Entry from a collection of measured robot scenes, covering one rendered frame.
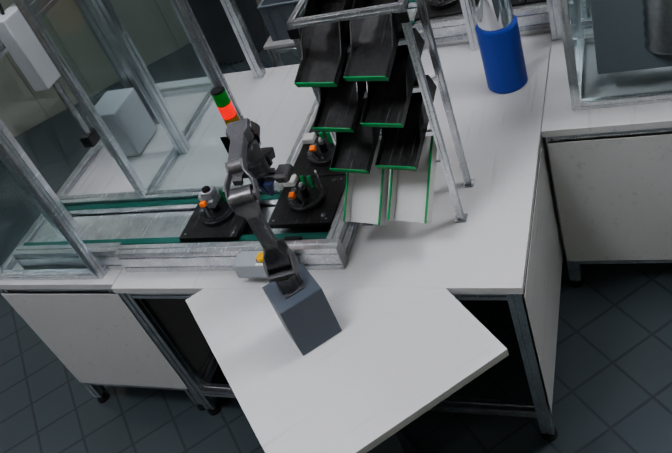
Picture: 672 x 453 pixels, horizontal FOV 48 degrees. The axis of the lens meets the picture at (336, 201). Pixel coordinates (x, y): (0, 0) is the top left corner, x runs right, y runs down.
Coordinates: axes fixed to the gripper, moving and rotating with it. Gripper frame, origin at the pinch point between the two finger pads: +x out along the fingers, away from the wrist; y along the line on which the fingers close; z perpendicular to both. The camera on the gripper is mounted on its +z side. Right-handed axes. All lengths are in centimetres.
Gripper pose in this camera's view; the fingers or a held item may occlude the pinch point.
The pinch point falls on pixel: (268, 186)
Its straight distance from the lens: 227.1
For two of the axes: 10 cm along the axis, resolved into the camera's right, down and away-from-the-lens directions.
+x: 3.0, 7.3, 6.2
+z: 2.6, -6.9, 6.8
